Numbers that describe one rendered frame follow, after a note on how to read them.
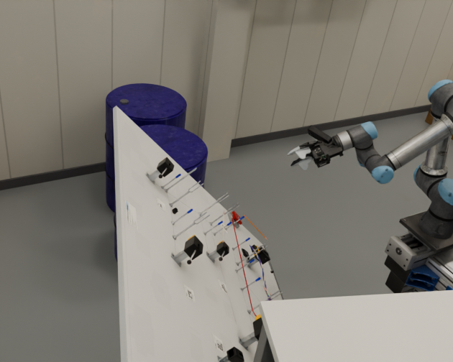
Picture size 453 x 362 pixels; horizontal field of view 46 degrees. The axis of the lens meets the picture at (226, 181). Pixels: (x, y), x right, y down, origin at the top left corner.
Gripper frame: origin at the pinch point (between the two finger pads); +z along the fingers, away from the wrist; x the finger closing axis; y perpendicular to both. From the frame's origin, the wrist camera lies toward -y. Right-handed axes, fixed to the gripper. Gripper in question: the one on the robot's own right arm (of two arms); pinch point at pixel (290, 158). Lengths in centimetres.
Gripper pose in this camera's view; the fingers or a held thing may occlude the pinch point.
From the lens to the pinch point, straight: 218.9
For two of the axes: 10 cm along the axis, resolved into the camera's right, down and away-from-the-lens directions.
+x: 2.6, 4.9, 8.3
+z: -9.2, 3.8, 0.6
